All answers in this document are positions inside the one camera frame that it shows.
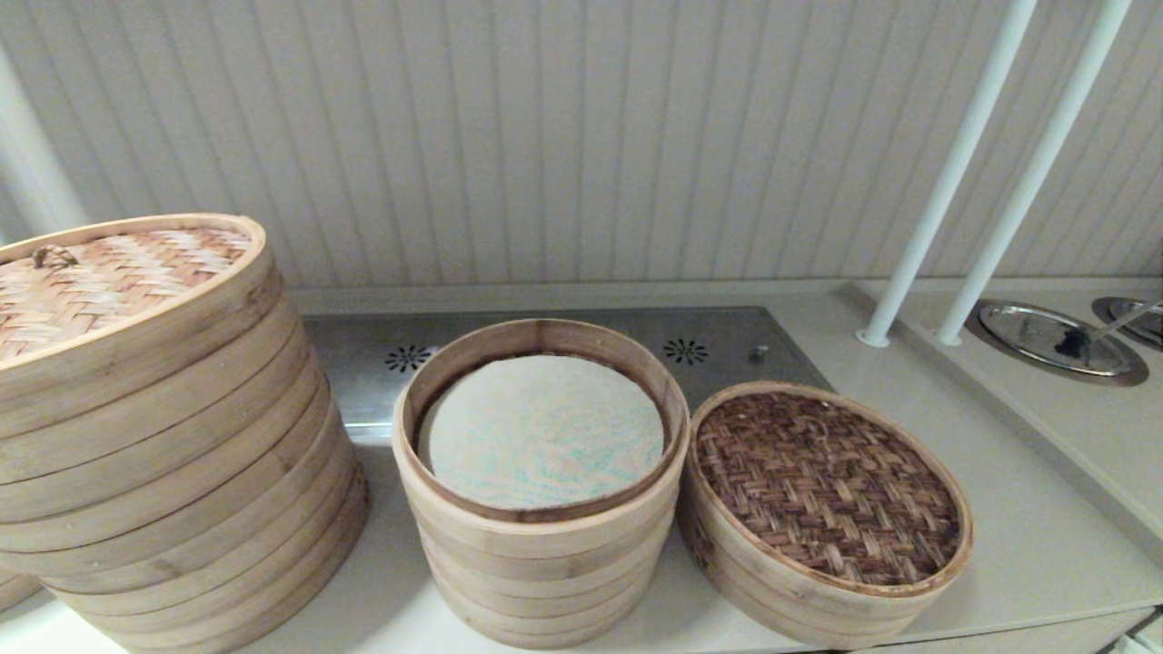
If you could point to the dark woven bamboo steamer lid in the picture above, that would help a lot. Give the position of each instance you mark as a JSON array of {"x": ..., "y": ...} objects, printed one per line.
[{"x": 818, "y": 481}]

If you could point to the white round steamer liner cloth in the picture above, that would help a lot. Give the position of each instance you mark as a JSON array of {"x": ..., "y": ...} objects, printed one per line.
[{"x": 545, "y": 427}]

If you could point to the narrow bamboo steamer stack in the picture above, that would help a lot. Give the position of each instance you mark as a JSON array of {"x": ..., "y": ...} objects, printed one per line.
[{"x": 536, "y": 572}]

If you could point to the single bamboo steamer tray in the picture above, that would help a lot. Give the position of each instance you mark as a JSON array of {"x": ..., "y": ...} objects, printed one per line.
[{"x": 754, "y": 599}]

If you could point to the tall wide bamboo steamer stack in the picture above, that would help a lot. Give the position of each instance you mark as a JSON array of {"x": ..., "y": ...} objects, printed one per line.
[{"x": 182, "y": 509}]

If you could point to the round stainless steel pot lid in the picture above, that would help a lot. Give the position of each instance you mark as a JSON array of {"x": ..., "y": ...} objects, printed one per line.
[
  {"x": 1027, "y": 331},
  {"x": 1136, "y": 327}
]

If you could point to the light woven bamboo steamer lid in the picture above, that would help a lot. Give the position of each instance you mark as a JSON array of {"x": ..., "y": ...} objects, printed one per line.
[{"x": 109, "y": 291}]

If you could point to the small metal knob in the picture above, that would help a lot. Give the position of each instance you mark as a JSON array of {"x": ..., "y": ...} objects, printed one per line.
[{"x": 759, "y": 351}]

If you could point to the stainless steel steam plate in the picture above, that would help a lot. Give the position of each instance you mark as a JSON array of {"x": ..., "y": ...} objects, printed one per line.
[{"x": 363, "y": 345}]

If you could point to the white metal pole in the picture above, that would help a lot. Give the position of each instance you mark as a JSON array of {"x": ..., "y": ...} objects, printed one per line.
[
  {"x": 1036, "y": 173},
  {"x": 945, "y": 182}
]

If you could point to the thick white pipe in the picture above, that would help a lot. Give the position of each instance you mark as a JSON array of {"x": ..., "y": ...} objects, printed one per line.
[{"x": 36, "y": 163}]

